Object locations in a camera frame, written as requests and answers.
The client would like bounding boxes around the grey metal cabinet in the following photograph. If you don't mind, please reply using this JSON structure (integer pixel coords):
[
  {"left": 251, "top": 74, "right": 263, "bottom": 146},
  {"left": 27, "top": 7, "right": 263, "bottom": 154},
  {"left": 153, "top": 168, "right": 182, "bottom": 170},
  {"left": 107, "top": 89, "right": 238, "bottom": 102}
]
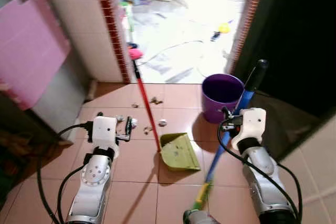
[{"left": 29, "top": 51, "right": 94, "bottom": 142}]

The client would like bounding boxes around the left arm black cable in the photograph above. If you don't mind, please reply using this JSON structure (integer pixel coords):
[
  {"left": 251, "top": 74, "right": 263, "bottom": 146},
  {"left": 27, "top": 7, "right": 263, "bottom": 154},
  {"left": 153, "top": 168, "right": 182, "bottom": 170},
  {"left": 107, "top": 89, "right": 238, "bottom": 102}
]
[{"left": 36, "top": 122, "right": 92, "bottom": 224}]

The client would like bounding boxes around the pink foam panel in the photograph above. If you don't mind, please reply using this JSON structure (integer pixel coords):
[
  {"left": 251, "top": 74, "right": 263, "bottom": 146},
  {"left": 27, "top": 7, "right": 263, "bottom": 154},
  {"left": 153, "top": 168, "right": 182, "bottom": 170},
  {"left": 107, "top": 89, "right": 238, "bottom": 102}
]
[{"left": 0, "top": 0, "right": 72, "bottom": 111}]

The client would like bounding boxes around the red tile door trim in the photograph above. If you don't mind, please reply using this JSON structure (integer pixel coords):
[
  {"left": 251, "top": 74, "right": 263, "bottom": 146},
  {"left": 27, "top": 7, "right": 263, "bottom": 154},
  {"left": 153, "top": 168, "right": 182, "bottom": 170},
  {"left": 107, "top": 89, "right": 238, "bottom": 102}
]
[
  {"left": 229, "top": 0, "right": 269, "bottom": 75},
  {"left": 92, "top": 0, "right": 132, "bottom": 84}
]

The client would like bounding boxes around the grey robot right leg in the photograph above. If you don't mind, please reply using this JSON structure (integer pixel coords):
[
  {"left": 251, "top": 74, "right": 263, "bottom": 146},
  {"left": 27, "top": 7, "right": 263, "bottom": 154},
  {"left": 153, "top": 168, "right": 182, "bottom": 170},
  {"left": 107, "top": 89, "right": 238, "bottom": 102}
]
[{"left": 183, "top": 209, "right": 221, "bottom": 224}]

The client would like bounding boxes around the olive dustpan with red handle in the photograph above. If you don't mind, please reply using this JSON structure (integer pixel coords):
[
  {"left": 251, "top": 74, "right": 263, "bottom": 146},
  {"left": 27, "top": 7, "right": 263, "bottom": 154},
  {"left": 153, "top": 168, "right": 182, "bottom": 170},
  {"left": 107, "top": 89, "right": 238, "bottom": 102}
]
[{"left": 131, "top": 60, "right": 202, "bottom": 172}]

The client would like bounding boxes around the blue handled green broom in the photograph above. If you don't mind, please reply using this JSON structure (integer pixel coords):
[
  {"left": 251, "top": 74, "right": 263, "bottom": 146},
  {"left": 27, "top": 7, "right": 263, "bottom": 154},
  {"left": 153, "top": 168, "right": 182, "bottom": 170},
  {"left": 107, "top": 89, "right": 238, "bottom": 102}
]
[{"left": 193, "top": 60, "right": 269, "bottom": 213}]

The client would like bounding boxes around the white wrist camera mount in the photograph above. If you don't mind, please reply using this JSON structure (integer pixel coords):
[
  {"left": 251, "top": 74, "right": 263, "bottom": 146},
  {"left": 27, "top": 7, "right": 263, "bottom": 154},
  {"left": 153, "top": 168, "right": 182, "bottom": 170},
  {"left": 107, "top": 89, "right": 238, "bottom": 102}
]
[
  {"left": 90, "top": 116, "right": 119, "bottom": 155},
  {"left": 231, "top": 108, "right": 267, "bottom": 152}
]

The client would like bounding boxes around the short beige pipe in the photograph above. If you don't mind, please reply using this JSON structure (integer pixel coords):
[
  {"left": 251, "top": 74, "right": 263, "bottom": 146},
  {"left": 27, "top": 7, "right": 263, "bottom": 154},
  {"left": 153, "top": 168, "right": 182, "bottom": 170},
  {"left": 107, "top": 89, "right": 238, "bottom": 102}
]
[{"left": 86, "top": 80, "right": 97, "bottom": 102}]

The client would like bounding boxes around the yellow toy ball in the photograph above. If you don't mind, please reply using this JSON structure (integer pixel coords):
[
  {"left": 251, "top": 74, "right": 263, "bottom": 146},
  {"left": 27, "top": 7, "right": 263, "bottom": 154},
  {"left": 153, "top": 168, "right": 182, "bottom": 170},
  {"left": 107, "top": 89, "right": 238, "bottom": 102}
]
[{"left": 218, "top": 22, "right": 232, "bottom": 34}]

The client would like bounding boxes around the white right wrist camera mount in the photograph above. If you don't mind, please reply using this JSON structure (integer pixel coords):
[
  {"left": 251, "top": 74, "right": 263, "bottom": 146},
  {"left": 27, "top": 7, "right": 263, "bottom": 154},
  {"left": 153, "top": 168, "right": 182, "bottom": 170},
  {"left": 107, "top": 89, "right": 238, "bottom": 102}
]
[{"left": 231, "top": 108, "right": 267, "bottom": 152}]

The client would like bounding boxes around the purple plastic bucket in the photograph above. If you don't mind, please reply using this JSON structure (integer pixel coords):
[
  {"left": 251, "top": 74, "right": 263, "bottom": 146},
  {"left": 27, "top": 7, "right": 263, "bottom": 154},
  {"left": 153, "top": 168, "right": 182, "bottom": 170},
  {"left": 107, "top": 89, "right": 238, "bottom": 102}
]
[{"left": 202, "top": 73, "right": 246, "bottom": 124}]

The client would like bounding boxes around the pink slipper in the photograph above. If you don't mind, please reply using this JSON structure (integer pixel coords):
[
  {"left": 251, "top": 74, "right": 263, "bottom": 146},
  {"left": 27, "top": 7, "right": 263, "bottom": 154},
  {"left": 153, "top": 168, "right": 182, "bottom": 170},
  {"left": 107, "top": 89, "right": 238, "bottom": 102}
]
[{"left": 128, "top": 47, "right": 144, "bottom": 60}]

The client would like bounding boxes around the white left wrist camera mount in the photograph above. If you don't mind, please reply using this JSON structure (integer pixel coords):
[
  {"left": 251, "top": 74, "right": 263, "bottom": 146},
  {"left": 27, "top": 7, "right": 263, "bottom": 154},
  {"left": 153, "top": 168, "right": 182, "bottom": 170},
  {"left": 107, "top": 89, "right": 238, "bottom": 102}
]
[{"left": 90, "top": 116, "right": 119, "bottom": 155}]

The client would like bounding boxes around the dark door frame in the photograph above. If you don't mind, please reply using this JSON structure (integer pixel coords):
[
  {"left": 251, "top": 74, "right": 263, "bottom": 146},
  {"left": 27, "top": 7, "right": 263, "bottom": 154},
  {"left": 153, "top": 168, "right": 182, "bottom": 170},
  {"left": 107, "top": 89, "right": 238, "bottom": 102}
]
[{"left": 234, "top": 0, "right": 288, "bottom": 86}]

